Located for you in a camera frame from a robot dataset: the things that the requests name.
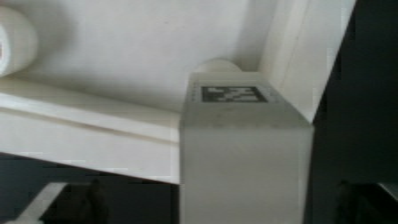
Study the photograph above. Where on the white square tabletop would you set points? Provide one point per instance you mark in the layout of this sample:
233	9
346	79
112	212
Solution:
97	56

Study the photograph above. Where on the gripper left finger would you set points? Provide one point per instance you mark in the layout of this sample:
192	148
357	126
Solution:
65	204

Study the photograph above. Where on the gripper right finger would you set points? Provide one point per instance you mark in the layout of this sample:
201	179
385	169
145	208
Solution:
366	203

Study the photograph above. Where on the white leg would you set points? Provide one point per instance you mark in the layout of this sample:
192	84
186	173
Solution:
245	142

